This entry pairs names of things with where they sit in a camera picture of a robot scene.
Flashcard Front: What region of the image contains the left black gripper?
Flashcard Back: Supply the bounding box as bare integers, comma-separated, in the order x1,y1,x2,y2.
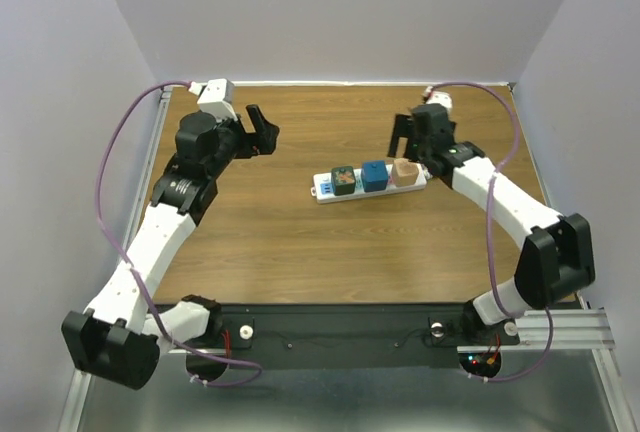
207,105,279,178

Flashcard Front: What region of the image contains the orange cube plug adapter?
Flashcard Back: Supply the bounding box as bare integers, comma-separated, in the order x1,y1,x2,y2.
391,158,420,188

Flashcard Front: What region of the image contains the blue cube plug adapter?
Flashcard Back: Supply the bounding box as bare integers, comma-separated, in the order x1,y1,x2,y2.
361,160,389,193

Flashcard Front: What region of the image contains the dark green cube adapter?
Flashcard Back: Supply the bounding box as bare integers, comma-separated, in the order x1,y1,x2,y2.
330,166,356,196

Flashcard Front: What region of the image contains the white multicolour power strip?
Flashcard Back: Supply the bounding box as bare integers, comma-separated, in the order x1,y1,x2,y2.
308,164,430,206

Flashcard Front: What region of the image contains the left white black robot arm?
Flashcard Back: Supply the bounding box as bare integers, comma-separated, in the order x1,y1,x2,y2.
61,104,280,390

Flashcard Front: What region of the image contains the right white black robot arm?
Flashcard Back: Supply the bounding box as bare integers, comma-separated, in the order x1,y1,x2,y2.
388,103,596,342

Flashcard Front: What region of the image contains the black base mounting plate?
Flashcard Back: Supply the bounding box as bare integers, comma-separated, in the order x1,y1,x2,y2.
187,302,519,370

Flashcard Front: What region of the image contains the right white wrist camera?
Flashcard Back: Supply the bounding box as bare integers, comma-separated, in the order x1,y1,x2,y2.
422,86,453,114

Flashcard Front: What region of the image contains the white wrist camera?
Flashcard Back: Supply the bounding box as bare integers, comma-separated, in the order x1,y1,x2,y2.
188,78,237,121
422,86,453,114

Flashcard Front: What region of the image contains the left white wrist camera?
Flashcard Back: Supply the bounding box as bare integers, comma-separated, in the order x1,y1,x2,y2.
188,78,237,121

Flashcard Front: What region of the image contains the right aluminium frame rail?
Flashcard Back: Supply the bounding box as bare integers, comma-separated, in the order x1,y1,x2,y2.
508,82,637,431

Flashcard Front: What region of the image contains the aluminium frame rail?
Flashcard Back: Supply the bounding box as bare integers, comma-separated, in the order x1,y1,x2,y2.
508,82,637,431
58,85,174,431

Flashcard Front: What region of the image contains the left aluminium frame rail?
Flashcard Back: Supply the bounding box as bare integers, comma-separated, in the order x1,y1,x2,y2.
58,85,174,431

